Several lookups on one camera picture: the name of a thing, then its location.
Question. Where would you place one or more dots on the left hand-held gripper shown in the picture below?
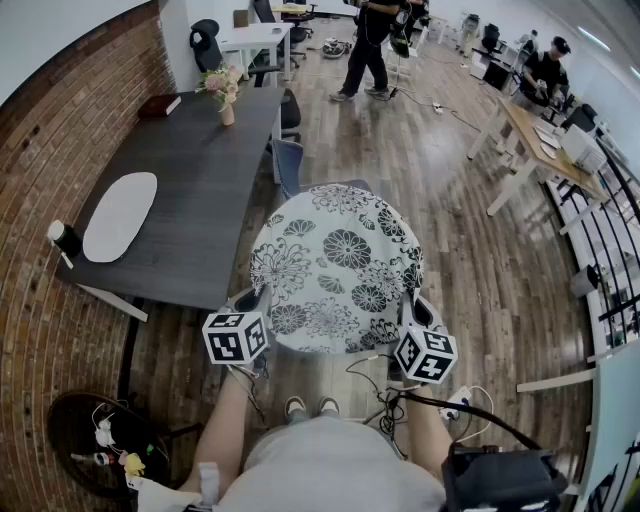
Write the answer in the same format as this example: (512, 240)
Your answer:
(230, 345)

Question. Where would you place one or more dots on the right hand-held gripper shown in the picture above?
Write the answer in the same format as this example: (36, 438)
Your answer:
(425, 357)

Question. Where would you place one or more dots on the round floral black-white placemat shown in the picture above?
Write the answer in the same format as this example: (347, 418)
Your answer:
(345, 280)

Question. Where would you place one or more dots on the blue fabric chair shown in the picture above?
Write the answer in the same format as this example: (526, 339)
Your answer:
(289, 162)

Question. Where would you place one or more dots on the person's left forearm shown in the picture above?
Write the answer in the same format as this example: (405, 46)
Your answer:
(220, 430)

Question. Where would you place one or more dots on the person's right forearm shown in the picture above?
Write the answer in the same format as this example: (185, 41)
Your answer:
(430, 435)

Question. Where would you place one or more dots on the black armless chair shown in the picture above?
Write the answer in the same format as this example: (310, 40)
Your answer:
(291, 112)

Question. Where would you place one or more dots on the black headrest office chair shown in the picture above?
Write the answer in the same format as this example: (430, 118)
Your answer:
(205, 47)

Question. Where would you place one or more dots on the black mesh office chair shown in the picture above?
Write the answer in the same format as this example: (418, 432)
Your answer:
(262, 10)

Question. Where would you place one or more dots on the white power strip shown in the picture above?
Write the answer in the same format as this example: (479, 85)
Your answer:
(457, 402)
(438, 108)

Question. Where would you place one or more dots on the person's left shoe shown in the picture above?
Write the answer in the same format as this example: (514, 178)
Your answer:
(295, 406)

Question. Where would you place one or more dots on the person's shoe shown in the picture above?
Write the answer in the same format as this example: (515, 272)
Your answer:
(329, 405)
(295, 406)

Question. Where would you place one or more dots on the person's right shoe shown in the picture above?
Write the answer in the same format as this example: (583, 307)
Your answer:
(329, 405)

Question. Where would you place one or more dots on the dark grey wooden table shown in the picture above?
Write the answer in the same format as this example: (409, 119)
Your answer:
(200, 175)

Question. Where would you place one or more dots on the white oval plate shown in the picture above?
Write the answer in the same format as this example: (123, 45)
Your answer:
(120, 215)

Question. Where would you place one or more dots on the grey bin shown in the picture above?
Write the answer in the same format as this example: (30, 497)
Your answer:
(582, 282)

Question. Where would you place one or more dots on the person's grey shirt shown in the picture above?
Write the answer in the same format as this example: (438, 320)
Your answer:
(330, 470)

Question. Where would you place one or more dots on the pink vase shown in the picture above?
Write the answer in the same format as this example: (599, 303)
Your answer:
(227, 116)

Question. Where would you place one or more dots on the black bottle white cap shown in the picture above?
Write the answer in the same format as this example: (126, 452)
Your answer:
(70, 240)

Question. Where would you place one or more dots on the small white gadget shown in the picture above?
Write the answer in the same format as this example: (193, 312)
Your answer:
(105, 432)

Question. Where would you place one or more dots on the yellow soft toy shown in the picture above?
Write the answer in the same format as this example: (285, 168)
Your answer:
(134, 464)

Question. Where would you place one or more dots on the black metal railing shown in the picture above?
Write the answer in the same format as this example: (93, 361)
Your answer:
(620, 313)

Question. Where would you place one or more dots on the small white plate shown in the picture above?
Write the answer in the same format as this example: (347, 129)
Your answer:
(546, 136)
(549, 152)

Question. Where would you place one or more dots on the white side table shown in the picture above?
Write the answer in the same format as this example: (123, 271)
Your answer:
(615, 400)

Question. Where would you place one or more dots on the round black side table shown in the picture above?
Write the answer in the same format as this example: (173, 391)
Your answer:
(75, 425)

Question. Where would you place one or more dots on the wooden top desk white legs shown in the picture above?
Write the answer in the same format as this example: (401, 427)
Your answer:
(525, 127)

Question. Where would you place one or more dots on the red white tube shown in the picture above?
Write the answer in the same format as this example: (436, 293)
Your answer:
(95, 458)

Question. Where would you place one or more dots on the dark red book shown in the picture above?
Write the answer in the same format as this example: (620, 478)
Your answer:
(157, 106)

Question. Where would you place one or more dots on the pink white flower bouquet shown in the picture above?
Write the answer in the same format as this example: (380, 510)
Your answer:
(220, 82)

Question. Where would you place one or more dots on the white box appliance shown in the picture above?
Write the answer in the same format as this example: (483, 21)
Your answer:
(582, 147)

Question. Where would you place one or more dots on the black cabinet box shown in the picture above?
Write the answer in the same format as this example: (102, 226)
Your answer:
(496, 75)

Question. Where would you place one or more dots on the brown board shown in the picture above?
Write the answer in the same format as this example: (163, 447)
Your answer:
(241, 19)

